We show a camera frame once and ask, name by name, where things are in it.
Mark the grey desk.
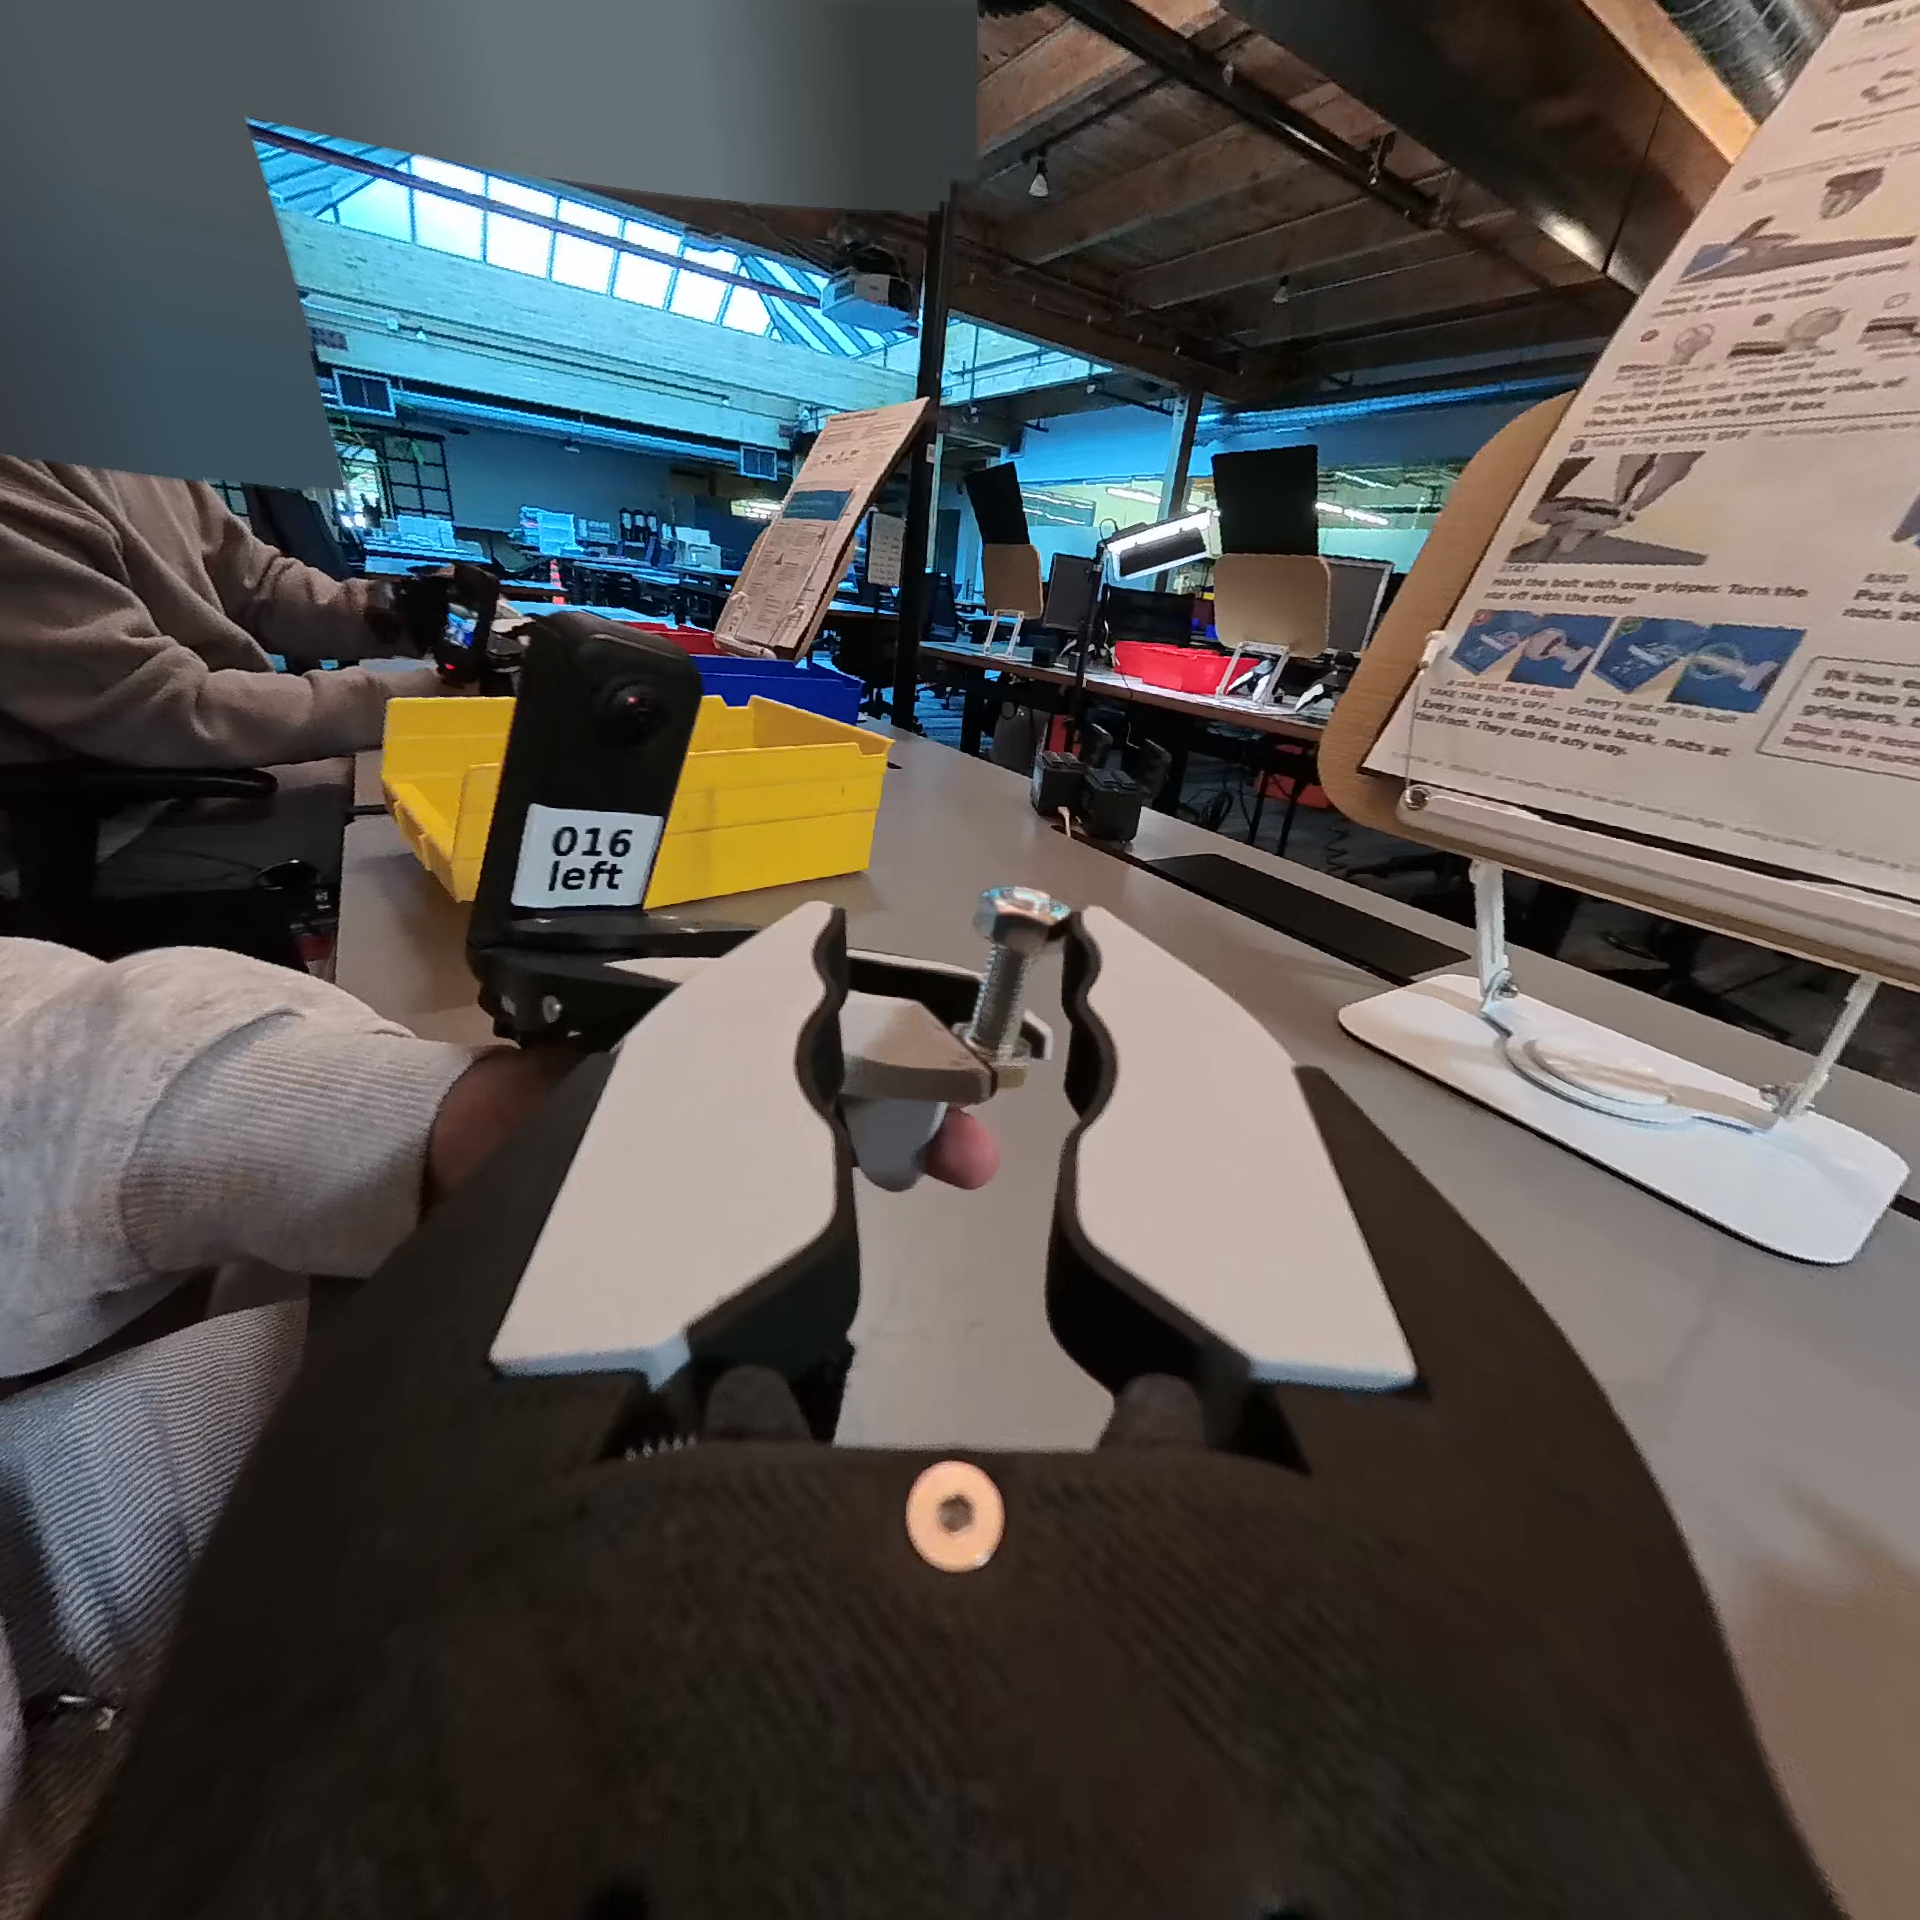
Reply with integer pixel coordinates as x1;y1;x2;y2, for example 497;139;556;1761
333;728;1920;1920

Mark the person's left hand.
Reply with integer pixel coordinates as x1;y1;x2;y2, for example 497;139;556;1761
423;1042;1002;1204

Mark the brown-edged office desk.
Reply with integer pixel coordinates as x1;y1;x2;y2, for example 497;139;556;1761
919;642;1327;753

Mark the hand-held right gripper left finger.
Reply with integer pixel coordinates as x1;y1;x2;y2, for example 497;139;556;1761
487;901;864;1390

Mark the printed instruction sheet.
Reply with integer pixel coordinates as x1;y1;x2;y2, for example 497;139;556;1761
1358;0;1920;904

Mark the black steel pole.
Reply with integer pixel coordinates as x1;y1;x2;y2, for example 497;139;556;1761
895;201;961;737

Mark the black office chair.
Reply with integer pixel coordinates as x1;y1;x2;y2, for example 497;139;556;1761
0;765;337;962

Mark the cardboard document stand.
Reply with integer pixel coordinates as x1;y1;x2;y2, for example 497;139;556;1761
711;398;935;664

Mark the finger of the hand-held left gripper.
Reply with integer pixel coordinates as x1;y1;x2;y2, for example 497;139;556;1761
607;930;998;1194
848;945;990;1009

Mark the wooden board document stand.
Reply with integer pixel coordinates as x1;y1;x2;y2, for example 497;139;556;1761
1316;0;1920;1264

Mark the person's grey sweatshirt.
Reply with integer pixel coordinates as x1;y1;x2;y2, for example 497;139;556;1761
0;1296;309;1920

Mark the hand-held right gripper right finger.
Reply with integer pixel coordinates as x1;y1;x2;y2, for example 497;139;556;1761
1046;904;1421;1393

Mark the brown board document stand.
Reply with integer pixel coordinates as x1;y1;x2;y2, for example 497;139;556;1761
1212;556;1332;704
983;545;1046;664

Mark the white light bar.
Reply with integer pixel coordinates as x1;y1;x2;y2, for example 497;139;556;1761
1102;510;1215;578

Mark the person's left forearm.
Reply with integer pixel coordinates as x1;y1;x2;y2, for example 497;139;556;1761
0;937;481;1379

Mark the yellow plastic bin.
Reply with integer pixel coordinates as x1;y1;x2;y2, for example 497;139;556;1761
380;693;895;909

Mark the blue plastic bin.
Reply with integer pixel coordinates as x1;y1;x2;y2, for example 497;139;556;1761
689;651;866;728

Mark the black cable tray lid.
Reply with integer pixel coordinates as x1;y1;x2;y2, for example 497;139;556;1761
1142;852;1471;985

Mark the silver hex bolt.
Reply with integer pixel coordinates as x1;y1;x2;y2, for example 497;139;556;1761
959;882;1073;1059

